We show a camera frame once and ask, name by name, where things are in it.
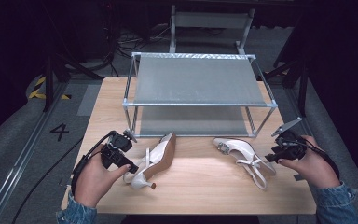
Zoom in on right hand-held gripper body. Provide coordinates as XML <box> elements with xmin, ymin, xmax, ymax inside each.
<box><xmin>270</xmin><ymin>116</ymin><xmax>308</xmax><ymax>162</ymax></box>

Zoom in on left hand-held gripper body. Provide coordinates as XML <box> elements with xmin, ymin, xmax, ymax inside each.
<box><xmin>100</xmin><ymin>128</ymin><xmax>138</xmax><ymax>171</ymax></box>

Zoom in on white high-heel shoe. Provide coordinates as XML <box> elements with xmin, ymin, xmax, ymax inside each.
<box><xmin>122</xmin><ymin>132</ymin><xmax>177</xmax><ymax>190</ymax></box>
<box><xmin>213</xmin><ymin>137</ymin><xmax>277</xmax><ymax>191</ymax></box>

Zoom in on grey metal shoe rack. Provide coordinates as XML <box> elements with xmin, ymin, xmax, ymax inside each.
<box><xmin>122</xmin><ymin>51</ymin><xmax>279</xmax><ymax>139</ymax></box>

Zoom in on person's right hand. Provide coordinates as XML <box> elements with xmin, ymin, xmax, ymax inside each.
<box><xmin>277</xmin><ymin>134</ymin><xmax>341</xmax><ymax>189</ymax></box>

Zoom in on person's left hand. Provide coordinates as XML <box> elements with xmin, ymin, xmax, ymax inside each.
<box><xmin>74</xmin><ymin>143</ymin><xmax>132</xmax><ymax>209</ymax></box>

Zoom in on black tripod stand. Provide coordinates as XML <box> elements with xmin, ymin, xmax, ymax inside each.
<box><xmin>41</xmin><ymin>50</ymin><xmax>104</xmax><ymax>114</ymax></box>
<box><xmin>263</xmin><ymin>54</ymin><xmax>310</xmax><ymax>119</ymax></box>

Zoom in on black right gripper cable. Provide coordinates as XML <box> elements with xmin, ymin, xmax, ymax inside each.
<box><xmin>279</xmin><ymin>138</ymin><xmax>341</xmax><ymax>180</ymax></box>

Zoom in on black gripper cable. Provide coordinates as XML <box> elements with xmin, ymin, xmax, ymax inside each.
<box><xmin>70</xmin><ymin>130</ymin><xmax>117</xmax><ymax>196</ymax></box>
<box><xmin>279</xmin><ymin>138</ymin><xmax>341</xmax><ymax>180</ymax></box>

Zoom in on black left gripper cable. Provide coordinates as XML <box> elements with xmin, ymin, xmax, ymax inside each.
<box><xmin>70</xmin><ymin>130</ymin><xmax>117</xmax><ymax>196</ymax></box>

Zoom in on black floor cable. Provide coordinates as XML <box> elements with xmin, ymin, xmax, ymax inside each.
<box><xmin>10</xmin><ymin>136</ymin><xmax>85</xmax><ymax>224</ymax></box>

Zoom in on aluminium floor rail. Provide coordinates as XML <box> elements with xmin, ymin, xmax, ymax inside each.
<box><xmin>0</xmin><ymin>81</ymin><xmax>71</xmax><ymax>224</ymax></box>

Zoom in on bundle of floor cables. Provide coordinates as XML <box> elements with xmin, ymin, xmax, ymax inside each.
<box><xmin>110</xmin><ymin>22</ymin><xmax>172</xmax><ymax>61</ymax></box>

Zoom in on grey metal frame stand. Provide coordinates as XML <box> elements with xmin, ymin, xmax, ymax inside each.
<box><xmin>169</xmin><ymin>4</ymin><xmax>256</xmax><ymax>56</ymax></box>

